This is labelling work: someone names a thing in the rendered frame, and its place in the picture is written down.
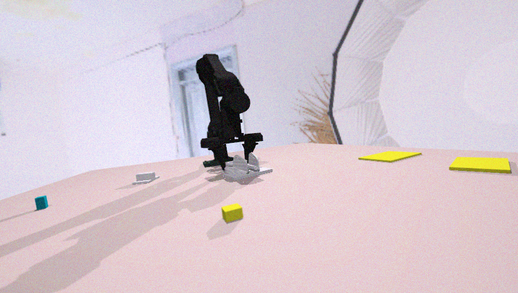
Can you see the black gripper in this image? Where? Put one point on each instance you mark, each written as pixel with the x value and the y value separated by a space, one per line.
pixel 231 128

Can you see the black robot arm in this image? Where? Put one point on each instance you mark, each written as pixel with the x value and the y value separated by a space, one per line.
pixel 219 82

